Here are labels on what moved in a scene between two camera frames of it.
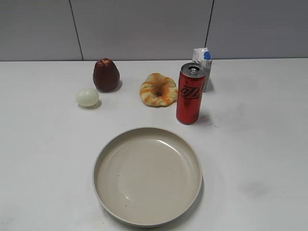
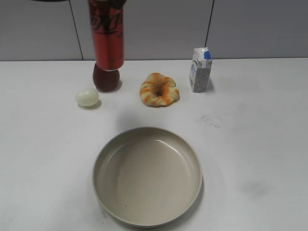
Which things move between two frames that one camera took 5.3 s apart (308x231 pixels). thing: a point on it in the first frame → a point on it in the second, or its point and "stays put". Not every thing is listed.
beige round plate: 147,177 stays put
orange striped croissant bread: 157,90 stays put
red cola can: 189,90 → 108,24
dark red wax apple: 106,75 stays put
